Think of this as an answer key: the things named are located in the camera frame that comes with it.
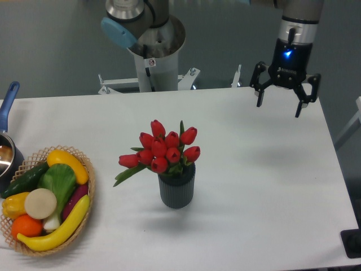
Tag yellow banana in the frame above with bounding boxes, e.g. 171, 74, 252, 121
17, 195, 90, 252

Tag red tulip bouquet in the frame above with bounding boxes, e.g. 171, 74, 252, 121
114, 120, 201, 187

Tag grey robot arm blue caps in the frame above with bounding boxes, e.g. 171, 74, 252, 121
101, 1, 323, 115

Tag dark grey ribbed vase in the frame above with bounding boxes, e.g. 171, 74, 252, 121
158, 163, 196, 209

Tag green cucumber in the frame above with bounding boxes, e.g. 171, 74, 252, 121
1, 163, 49, 199

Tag yellow bell pepper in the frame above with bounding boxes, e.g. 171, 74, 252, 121
2, 192, 30, 220

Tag black clamp at table corner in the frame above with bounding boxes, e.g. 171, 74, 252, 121
340, 229, 360, 259

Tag blue handled saucepan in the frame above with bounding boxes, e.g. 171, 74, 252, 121
1, 81, 24, 192

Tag green bok choy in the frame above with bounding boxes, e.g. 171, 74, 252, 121
37, 164, 76, 233

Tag white furniture leg right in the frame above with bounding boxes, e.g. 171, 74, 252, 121
334, 97, 360, 151

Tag yellow squash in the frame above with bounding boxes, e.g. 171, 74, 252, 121
46, 149, 89, 185

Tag orange fruit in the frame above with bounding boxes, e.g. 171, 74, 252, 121
11, 215, 43, 241

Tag beige round disc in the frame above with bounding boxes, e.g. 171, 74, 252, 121
24, 188, 57, 220

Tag woven wicker basket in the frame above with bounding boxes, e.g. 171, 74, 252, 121
1, 145, 95, 257

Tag purple eggplant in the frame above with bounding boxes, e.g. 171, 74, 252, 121
61, 184, 88, 221

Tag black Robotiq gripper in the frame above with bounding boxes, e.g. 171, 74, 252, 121
249, 17, 322, 119

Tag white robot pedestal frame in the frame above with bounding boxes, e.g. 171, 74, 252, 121
97, 47, 243, 95

